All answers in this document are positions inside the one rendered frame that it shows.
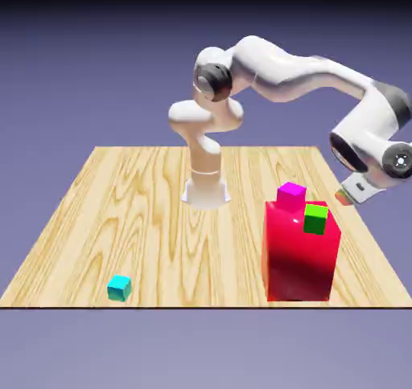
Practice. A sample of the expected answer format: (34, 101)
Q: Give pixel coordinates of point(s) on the small magenta cube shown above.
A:
(290, 196)

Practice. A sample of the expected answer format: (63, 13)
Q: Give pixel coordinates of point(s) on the small cyan cube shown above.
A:
(119, 288)

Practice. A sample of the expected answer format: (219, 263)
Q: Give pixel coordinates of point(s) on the large red box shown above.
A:
(299, 260)

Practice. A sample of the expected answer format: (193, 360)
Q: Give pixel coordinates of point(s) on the small green cube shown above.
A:
(316, 220)

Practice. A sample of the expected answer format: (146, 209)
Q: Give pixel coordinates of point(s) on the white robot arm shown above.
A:
(289, 70)

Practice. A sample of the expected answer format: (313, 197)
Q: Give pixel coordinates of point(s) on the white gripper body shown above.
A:
(360, 190)

